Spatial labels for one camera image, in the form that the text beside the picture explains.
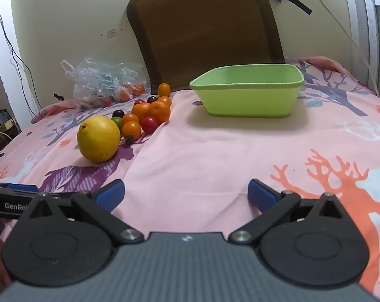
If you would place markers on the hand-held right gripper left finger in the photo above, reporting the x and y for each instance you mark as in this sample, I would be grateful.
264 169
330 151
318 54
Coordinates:
109 193

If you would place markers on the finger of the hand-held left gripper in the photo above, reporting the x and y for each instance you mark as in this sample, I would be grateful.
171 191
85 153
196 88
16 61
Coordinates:
62 199
23 188

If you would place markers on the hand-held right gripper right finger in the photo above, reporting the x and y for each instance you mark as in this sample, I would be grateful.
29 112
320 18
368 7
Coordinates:
261 195

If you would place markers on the large yellow lemon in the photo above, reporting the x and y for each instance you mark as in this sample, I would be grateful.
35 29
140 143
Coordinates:
98 140

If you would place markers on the orange cherry tomato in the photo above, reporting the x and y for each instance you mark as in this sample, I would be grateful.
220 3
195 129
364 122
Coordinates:
130 118
131 130

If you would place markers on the green cherry tomato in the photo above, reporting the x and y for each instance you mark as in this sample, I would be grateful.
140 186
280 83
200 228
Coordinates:
115 121

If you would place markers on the red cherry tomato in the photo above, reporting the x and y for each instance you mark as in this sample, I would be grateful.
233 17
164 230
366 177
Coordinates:
149 124
106 101
139 102

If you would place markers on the dark purple cherry tomato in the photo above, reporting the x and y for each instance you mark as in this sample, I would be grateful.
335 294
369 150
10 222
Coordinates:
152 99
118 113

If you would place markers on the small orange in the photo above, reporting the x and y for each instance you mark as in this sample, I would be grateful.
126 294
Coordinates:
138 89
124 95
141 111
160 112
166 100

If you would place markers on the green plastic basket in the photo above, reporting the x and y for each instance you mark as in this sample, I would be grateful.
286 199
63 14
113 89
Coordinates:
246 100

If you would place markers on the oval orange kumquat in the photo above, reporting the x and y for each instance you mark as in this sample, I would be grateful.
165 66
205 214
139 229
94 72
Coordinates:
164 89

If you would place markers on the pink printed bedsheet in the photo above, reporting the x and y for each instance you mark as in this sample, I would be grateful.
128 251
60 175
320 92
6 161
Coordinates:
202 163

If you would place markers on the small black tape piece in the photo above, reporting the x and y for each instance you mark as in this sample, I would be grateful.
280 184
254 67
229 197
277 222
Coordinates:
56 96

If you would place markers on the clear plastic bag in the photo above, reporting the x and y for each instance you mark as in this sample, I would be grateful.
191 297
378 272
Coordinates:
92 78

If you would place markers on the brown seat cushion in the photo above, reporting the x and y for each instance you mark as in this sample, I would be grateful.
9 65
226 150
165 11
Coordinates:
205 28

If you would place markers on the small white wall sticker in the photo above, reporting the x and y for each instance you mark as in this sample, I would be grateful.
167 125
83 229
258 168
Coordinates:
111 33

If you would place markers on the white window frame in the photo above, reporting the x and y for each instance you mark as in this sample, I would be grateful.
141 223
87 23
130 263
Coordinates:
363 22

